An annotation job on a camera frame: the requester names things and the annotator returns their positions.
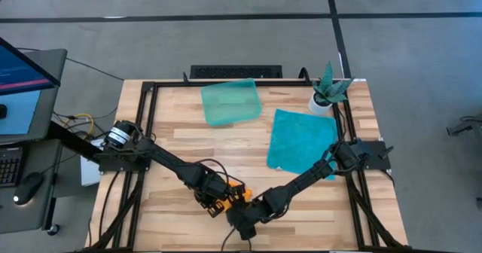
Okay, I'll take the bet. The teal microfiber towel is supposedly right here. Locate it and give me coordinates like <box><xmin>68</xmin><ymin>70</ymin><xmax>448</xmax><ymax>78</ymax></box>
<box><xmin>266</xmin><ymin>108</ymin><xmax>339</xmax><ymax>181</ymax></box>

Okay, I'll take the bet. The yellow cable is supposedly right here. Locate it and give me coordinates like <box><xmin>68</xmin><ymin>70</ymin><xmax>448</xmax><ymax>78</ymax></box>
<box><xmin>62</xmin><ymin>112</ymin><xmax>95</xmax><ymax>139</ymax></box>

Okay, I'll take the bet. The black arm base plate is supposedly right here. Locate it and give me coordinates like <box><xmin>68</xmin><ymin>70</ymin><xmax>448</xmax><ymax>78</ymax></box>
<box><xmin>363</xmin><ymin>139</ymin><xmax>392</xmax><ymax>171</ymax></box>
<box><xmin>98</xmin><ymin>147</ymin><xmax>154</xmax><ymax>173</ymax></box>

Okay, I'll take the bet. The black aluminium table frame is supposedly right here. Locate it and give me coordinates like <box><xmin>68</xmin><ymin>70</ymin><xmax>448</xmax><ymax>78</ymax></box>
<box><xmin>88</xmin><ymin>80</ymin><xmax>410</xmax><ymax>252</ymax></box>

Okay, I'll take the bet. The black keyboard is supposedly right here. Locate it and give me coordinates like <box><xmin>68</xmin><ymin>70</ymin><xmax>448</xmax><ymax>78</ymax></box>
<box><xmin>0</xmin><ymin>147</ymin><xmax>23</xmax><ymax>188</ymax></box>

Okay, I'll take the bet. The translucent teal plastic basket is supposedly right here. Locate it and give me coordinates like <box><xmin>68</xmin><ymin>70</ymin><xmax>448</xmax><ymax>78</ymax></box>
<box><xmin>200</xmin><ymin>78</ymin><xmax>263</xmax><ymax>127</ymax></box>

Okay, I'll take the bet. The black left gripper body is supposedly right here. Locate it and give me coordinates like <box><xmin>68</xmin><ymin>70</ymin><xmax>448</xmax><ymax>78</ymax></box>
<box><xmin>194</xmin><ymin>172</ymin><xmax>230</xmax><ymax>209</ymax></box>

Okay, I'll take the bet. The grey computer cart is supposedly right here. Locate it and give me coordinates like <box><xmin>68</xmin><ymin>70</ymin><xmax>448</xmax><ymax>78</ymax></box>
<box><xmin>0</xmin><ymin>138</ymin><xmax>63</xmax><ymax>235</ymax></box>

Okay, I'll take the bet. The white round plant pot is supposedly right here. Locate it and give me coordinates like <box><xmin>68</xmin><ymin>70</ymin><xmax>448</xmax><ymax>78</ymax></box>
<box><xmin>308</xmin><ymin>90</ymin><xmax>334</xmax><ymax>115</ymax></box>

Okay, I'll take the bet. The grey laptop computer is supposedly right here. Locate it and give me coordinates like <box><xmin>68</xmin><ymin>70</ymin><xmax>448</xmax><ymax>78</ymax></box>
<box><xmin>0</xmin><ymin>37</ymin><xmax>68</xmax><ymax>145</ymax></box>

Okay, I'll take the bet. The white paper box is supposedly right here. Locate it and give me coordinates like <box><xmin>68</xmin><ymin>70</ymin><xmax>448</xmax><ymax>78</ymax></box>
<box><xmin>80</xmin><ymin>138</ymin><xmax>110</xmax><ymax>187</ymax></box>

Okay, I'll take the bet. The black stand leg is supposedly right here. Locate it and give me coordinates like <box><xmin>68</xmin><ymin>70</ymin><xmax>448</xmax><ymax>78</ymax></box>
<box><xmin>446</xmin><ymin>113</ymin><xmax>482</xmax><ymax>141</ymax></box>

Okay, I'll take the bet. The black computer mouse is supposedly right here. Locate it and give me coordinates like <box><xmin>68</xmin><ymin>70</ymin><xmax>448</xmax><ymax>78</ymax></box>
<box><xmin>13</xmin><ymin>172</ymin><xmax>45</xmax><ymax>206</ymax></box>

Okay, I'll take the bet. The black diagonal cart beam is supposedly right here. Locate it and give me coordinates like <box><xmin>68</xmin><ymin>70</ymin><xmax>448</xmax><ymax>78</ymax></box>
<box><xmin>47</xmin><ymin>120</ymin><xmax>99</xmax><ymax>162</ymax></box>

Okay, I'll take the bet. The orange microfiber towel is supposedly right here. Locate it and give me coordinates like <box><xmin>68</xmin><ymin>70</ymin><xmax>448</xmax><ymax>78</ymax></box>
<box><xmin>216</xmin><ymin>180</ymin><xmax>252</xmax><ymax>212</ymax></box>

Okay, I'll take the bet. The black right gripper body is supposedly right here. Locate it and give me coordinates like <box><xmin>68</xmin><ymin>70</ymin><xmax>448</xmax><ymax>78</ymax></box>
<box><xmin>225</xmin><ymin>200</ymin><xmax>270</xmax><ymax>230</ymax></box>

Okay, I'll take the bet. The green leafy plant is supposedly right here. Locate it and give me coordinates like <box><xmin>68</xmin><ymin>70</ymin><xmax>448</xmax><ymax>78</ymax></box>
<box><xmin>312</xmin><ymin>61</ymin><xmax>355</xmax><ymax>105</ymax></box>

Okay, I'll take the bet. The thin black floor cable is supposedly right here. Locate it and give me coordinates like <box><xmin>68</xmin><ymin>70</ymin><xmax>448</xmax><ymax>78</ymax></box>
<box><xmin>17</xmin><ymin>47</ymin><xmax>125</xmax><ymax>81</ymax></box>

